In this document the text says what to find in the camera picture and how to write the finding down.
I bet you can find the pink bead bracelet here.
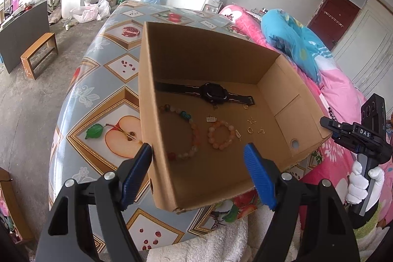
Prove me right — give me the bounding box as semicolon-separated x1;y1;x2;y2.
207;120;236;151

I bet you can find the black wrist watch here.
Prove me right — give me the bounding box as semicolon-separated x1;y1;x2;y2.
154;82;255;106

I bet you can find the multicolour bead bracelet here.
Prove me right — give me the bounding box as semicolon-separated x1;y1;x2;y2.
158;104;202;162

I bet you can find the white gloved right hand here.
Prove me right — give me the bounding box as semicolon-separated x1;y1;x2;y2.
346;161;385;211

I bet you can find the white fluffy blanket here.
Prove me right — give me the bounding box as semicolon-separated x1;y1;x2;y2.
147;206;274;261

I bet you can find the white wardrobe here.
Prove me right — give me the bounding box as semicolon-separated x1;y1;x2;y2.
332;0;393;118

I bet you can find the blue cartoon quilt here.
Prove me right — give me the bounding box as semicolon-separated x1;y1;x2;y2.
261;9;332;84

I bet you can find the dark red door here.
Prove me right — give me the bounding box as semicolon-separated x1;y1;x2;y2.
308;0;360;51

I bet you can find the fruit pattern table cloth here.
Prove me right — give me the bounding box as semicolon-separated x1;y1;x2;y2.
48;0;323;253

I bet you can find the brown cardboard box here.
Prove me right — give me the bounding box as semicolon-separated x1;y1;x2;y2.
139;23;330;212

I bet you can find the small wooden stool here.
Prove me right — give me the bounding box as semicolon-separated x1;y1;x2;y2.
21;32;59;80

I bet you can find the grey low cabinet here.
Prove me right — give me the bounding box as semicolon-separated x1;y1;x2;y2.
0;0;49;74

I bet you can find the white plastic bag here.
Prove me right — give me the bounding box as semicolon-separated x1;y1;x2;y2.
70;0;111;23

